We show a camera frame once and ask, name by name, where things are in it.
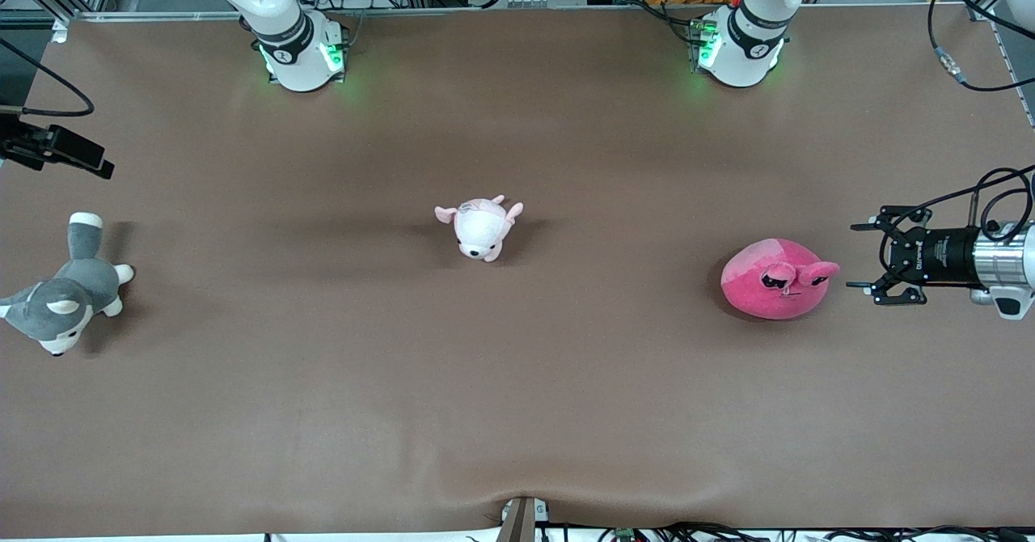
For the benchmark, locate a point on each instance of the gray husky plush toy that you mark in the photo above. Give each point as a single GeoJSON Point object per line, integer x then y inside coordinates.
{"type": "Point", "coordinates": [77, 287]}

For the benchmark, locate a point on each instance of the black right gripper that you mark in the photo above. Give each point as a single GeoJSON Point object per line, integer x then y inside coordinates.
{"type": "Point", "coordinates": [26, 147]}

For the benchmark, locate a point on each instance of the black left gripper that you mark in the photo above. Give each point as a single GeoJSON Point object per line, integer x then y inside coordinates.
{"type": "Point", "coordinates": [944, 256]}

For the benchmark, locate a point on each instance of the aluminium table edge rail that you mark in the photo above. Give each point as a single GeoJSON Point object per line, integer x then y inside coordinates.
{"type": "Point", "coordinates": [485, 11]}

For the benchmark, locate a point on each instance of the brown table cloth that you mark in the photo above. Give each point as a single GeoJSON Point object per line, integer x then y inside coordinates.
{"type": "Point", "coordinates": [517, 380]}

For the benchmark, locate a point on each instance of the aluminium side rail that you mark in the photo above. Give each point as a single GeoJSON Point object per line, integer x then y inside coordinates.
{"type": "Point", "coordinates": [1011, 69]}

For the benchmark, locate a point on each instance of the white and pink plush dog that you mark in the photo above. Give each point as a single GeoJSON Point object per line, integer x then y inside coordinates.
{"type": "Point", "coordinates": [477, 230]}

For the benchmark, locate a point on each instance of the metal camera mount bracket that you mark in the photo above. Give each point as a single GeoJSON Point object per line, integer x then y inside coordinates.
{"type": "Point", "coordinates": [519, 522]}

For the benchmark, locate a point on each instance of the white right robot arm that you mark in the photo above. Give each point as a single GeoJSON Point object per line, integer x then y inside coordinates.
{"type": "Point", "coordinates": [283, 8]}

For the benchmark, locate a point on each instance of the round pink plush toy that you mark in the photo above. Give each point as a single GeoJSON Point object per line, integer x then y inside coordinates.
{"type": "Point", "coordinates": [752, 267]}

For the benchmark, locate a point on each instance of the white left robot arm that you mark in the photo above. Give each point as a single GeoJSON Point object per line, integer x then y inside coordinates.
{"type": "Point", "coordinates": [752, 40]}

